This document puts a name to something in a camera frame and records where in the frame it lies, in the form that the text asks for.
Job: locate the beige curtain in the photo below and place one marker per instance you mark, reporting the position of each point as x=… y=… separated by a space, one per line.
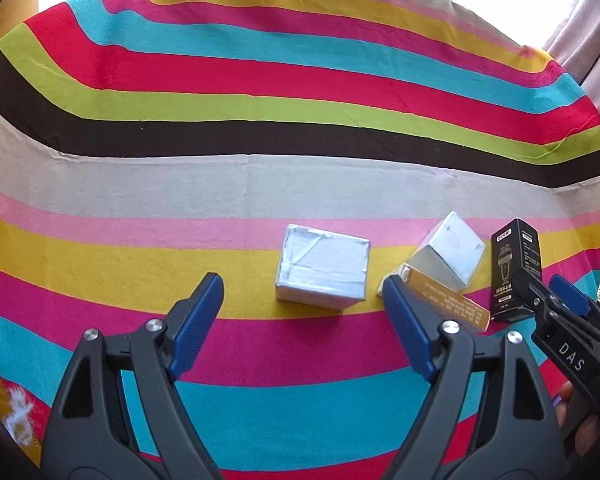
x=585 y=45

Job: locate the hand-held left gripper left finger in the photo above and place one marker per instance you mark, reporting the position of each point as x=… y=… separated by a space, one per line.
x=200 y=320

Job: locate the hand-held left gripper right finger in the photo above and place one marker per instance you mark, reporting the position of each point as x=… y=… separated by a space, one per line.
x=410 y=330

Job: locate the rainbow striped cloth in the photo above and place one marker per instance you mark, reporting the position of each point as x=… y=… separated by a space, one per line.
x=230 y=110

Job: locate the black box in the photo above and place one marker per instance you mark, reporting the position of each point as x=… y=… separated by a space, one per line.
x=515 y=255

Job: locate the person's right hand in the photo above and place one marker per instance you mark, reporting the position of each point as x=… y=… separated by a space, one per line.
x=564 y=405

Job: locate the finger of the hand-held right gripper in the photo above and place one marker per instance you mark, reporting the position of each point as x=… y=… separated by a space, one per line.
x=527 y=287
x=567 y=291

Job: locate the silver white cube box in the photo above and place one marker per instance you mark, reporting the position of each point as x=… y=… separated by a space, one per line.
x=450 y=250

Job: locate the silver taped box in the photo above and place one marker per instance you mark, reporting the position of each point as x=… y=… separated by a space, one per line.
x=322 y=265

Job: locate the long beige gold box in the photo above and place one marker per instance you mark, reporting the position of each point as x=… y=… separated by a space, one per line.
x=450 y=302

